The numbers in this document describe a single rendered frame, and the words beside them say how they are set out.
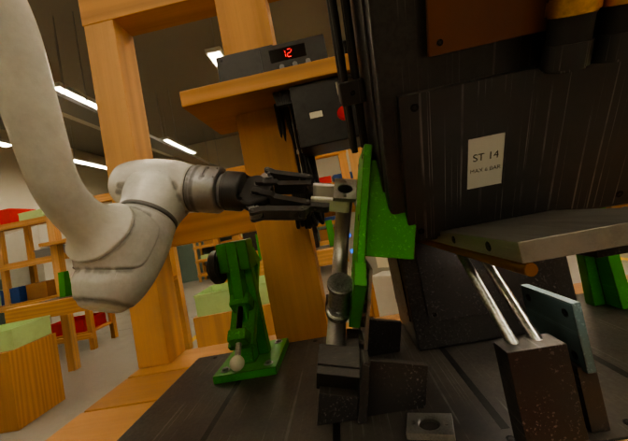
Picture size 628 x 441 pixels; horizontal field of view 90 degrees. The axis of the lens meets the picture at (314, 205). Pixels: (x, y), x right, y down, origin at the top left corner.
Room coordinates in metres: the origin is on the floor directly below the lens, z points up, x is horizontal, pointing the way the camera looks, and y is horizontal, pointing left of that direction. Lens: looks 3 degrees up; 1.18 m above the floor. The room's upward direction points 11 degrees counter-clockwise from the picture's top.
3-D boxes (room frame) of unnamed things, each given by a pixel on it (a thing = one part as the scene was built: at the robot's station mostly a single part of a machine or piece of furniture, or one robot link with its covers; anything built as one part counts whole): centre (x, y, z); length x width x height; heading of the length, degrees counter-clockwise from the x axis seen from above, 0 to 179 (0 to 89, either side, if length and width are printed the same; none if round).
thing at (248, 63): (0.79, 0.10, 1.59); 0.15 x 0.07 x 0.07; 86
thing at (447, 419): (0.40, -0.09, 0.90); 0.06 x 0.04 x 0.01; 71
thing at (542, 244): (0.45, -0.25, 1.11); 0.39 x 0.16 x 0.03; 176
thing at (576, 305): (0.39, -0.26, 0.97); 0.10 x 0.02 x 0.14; 176
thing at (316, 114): (0.77, -0.08, 1.42); 0.17 x 0.12 x 0.15; 86
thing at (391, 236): (0.50, -0.10, 1.17); 0.13 x 0.12 x 0.20; 86
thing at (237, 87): (0.81, -0.20, 1.52); 0.90 x 0.25 x 0.04; 86
